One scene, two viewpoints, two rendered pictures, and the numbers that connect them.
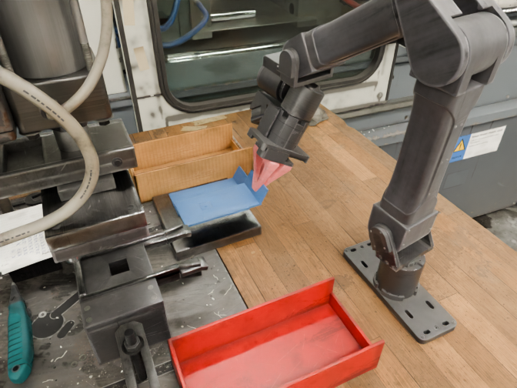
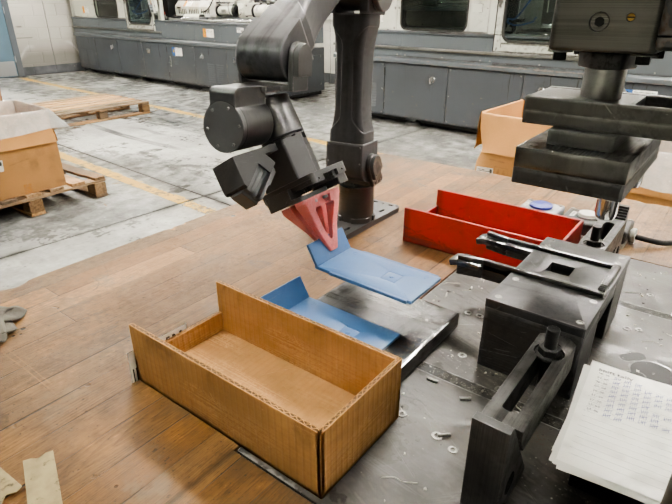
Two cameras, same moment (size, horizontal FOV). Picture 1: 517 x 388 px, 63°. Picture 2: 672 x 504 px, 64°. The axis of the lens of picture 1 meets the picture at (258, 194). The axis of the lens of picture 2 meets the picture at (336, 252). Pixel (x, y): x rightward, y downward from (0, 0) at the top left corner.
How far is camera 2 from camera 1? 107 cm
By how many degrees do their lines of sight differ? 94
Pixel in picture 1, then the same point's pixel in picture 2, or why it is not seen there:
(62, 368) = (652, 334)
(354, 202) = (244, 251)
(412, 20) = not seen: outside the picture
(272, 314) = (461, 236)
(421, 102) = (370, 32)
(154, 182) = (368, 366)
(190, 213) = (417, 281)
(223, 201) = (370, 268)
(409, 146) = (365, 75)
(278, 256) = not seen: hidden behind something
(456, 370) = (405, 201)
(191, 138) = (198, 373)
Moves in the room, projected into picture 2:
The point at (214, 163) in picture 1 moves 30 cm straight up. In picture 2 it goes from (273, 316) to (256, 18)
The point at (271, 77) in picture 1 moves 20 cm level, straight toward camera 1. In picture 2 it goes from (258, 110) to (407, 98)
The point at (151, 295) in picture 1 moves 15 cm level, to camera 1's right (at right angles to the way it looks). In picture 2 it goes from (553, 242) to (474, 206)
